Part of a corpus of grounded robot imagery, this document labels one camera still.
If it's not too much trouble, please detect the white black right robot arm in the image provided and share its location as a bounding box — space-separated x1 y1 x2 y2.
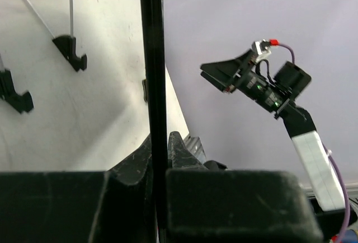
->
200 49 347 212

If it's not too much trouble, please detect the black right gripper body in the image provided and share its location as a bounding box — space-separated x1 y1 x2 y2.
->
226 59 290 114

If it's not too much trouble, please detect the folding metal easel stand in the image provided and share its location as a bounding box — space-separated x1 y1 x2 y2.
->
0 0 88 114

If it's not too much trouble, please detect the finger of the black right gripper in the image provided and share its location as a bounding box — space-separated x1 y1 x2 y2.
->
200 49 253 79
200 71 234 93

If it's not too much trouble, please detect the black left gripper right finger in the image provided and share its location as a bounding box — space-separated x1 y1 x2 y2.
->
166 132 323 242

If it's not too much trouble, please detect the aluminium table frame rail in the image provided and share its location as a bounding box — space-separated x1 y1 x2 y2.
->
183 134 207 164

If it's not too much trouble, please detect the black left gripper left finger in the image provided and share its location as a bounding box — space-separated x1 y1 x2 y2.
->
1 138 153 242

